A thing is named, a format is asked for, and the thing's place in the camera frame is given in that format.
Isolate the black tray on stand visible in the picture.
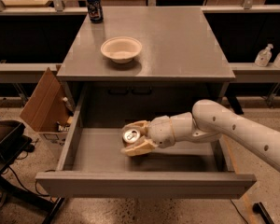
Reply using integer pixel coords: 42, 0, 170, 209
0, 120, 25, 160

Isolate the orange soda can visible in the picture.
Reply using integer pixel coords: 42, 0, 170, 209
122, 128, 141, 146

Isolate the white paper bowl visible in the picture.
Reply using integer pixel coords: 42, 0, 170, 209
101, 36, 142, 63

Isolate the black floor cable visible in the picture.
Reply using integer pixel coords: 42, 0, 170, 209
0, 163, 59, 203

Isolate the grey cabinet with counter top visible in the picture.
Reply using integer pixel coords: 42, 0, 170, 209
58, 7, 235, 128

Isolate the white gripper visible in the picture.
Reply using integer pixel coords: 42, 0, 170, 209
120, 116, 175, 157

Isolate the brown cardboard box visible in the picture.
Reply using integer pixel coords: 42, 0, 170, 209
20, 68, 72, 159

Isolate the clear sanitizer pump bottle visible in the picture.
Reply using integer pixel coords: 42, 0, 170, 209
255, 44, 273, 67

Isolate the black stand foot right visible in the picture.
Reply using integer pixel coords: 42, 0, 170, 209
252, 202, 274, 224

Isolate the blue soda can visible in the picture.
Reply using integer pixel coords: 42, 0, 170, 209
86, 0, 104, 23

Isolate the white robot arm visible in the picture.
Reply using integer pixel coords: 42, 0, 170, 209
121, 100, 280, 173

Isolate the small bottle in box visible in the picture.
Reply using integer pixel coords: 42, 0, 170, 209
63, 97, 74, 112

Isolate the open grey top drawer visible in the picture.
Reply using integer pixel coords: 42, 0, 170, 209
36, 84, 256, 199

